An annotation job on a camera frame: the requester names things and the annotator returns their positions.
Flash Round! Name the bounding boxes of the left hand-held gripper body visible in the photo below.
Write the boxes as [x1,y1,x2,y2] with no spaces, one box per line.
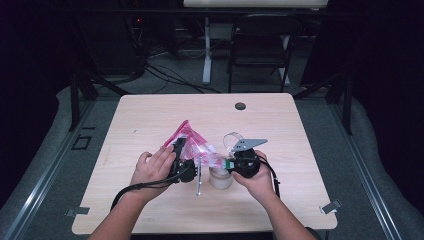
[169,156,203,197]

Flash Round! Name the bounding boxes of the person's dark clothed leg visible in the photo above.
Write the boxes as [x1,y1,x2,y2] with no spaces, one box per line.
[304,226,324,240]

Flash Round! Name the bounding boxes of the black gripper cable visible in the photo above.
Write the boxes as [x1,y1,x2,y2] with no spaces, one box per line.
[258,156,281,198]
[110,166,192,212]

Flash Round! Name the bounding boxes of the person's right hand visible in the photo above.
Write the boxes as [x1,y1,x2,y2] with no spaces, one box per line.
[231,149,278,206]

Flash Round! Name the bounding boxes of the black metal stand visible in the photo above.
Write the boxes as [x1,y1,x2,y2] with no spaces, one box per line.
[293,71,354,136]
[68,66,132,132]

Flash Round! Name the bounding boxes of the black floor cables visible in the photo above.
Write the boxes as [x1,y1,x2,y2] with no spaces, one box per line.
[144,63,222,95]

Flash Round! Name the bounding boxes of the black folding chair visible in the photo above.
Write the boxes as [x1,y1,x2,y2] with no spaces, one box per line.
[227,13,303,94]

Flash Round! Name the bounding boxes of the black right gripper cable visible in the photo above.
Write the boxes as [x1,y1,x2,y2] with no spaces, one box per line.
[258,156,281,198]

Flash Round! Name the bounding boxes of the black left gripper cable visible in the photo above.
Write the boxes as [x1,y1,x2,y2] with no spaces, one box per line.
[110,166,192,212]

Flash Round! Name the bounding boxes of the person's left hand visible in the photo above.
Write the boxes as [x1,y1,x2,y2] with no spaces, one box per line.
[129,145,178,203]

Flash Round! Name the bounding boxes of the pink snack packet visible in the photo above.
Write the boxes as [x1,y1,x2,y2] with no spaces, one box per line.
[161,119,232,169]

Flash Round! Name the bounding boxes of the clear glass cup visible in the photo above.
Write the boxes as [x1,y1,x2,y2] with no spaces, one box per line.
[208,164,234,191]

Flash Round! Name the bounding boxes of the metal floor rail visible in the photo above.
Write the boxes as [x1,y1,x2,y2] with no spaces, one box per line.
[0,99,98,240]
[328,99,404,240]

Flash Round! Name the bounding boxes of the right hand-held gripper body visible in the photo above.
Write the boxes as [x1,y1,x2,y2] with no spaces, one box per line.
[230,138,269,179]

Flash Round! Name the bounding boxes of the grey tape piece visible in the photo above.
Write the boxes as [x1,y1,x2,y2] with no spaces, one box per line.
[319,199,343,215]
[65,206,90,218]

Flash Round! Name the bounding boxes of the white background desk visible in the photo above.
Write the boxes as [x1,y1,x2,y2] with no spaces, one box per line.
[183,0,329,87]

